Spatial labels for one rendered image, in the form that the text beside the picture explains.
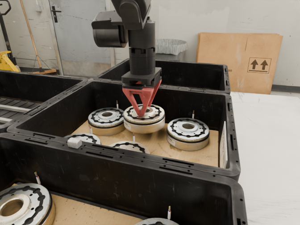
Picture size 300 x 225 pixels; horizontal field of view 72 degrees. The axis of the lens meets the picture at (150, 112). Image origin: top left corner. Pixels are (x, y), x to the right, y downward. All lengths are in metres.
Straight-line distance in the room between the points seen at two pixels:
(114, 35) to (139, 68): 0.08
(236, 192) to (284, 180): 0.43
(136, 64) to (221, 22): 2.81
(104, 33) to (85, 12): 3.16
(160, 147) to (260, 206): 0.28
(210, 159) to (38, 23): 3.90
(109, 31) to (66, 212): 0.34
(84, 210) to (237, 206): 0.24
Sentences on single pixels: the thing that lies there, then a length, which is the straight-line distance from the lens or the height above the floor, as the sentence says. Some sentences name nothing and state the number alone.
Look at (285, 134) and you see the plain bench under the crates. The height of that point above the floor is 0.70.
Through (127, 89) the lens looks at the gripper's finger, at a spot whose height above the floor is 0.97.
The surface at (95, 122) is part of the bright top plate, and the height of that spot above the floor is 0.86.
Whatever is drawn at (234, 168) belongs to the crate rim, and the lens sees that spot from 0.31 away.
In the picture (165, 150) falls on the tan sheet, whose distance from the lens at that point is 0.48.
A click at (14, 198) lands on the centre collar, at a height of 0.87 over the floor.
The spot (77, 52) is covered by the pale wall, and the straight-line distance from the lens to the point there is 3.81.
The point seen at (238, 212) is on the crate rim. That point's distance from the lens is 0.26.
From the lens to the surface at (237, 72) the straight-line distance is 3.12.
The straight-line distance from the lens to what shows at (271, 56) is 3.21.
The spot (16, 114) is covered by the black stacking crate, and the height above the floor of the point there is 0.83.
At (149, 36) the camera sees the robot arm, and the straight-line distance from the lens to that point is 0.44.
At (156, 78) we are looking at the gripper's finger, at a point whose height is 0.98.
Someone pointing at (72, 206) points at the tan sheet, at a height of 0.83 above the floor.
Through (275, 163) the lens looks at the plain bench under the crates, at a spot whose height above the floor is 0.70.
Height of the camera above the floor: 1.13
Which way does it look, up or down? 28 degrees down
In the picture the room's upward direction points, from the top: straight up
